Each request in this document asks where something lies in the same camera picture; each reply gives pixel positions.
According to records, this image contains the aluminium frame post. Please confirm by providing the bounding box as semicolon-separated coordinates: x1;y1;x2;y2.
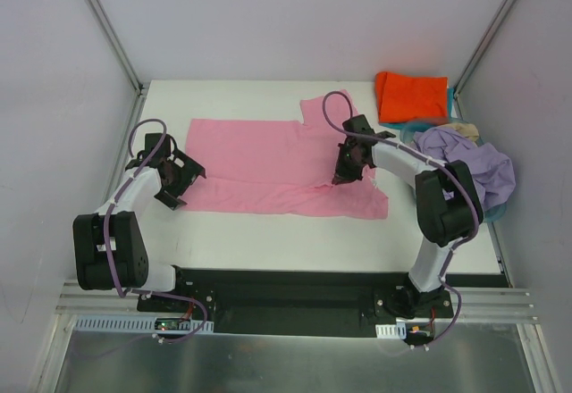
453;0;518;99
66;0;151;96

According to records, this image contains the right white cable duct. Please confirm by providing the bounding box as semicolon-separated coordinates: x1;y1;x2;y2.
375;322;407;340

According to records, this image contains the white cable duct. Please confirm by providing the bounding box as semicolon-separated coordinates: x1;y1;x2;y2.
375;322;407;340
75;315;215;335

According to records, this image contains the teal plastic basket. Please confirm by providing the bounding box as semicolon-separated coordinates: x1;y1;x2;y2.
400;118;509;224

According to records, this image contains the purple t shirt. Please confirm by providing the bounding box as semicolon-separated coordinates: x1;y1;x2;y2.
413;126;516;211

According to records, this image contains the left aluminium frame post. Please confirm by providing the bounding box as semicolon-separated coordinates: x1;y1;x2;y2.
66;0;151;96

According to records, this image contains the front aluminium frame rail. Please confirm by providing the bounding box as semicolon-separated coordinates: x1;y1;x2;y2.
55;281;541;324

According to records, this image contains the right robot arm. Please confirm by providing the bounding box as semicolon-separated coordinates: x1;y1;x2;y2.
332;114;483;319

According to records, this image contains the orange folded t shirt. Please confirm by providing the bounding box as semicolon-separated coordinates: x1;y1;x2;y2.
374;71;449;124

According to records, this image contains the left white cable duct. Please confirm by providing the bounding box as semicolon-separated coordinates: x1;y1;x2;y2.
75;315;215;335

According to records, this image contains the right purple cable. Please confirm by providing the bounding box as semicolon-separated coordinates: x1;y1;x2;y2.
322;90;464;356

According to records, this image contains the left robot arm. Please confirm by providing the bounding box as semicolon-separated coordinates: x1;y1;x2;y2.
72;132;206;312

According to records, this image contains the pink t shirt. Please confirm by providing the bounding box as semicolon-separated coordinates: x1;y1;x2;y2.
183;92;389;220

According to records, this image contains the right aluminium frame post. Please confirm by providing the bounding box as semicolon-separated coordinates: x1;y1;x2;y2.
453;0;518;99

